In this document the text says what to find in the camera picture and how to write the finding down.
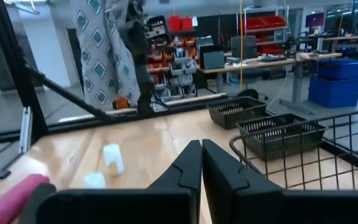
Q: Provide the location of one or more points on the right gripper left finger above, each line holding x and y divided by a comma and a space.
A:
188, 168

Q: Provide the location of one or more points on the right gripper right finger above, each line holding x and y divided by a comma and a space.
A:
225, 180

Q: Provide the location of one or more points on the small white plastic vial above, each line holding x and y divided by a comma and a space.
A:
113, 158
94, 180

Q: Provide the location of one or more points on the white blue-patterned bandage roll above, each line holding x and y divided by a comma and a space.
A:
104, 62

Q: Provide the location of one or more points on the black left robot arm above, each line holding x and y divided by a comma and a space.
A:
145, 77

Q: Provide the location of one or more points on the small black plastic bin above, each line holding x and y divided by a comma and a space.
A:
284, 140
235, 112

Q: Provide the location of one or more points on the wide red plastic bin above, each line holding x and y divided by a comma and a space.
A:
256, 22
275, 21

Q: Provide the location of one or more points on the black office chair base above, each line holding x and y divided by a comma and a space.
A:
248, 94

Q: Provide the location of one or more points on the parts rack with small bins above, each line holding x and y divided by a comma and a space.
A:
172, 62

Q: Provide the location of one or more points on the black computer monitor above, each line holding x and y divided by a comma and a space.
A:
213, 59
243, 46

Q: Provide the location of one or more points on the wooden office desk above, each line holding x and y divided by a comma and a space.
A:
259, 64
353, 38

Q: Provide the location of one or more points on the blue plastic tote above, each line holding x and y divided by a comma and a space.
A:
334, 91
342, 69

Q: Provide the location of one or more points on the metal storage shelf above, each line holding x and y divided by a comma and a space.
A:
286, 34

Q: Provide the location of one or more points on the black bandage roll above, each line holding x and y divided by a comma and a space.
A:
33, 202

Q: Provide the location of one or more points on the pink bandage roll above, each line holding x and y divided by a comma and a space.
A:
8, 199

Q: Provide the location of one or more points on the white metal bracket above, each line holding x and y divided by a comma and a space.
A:
25, 130

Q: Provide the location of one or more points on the black aluminium table frame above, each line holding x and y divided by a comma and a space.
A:
15, 62

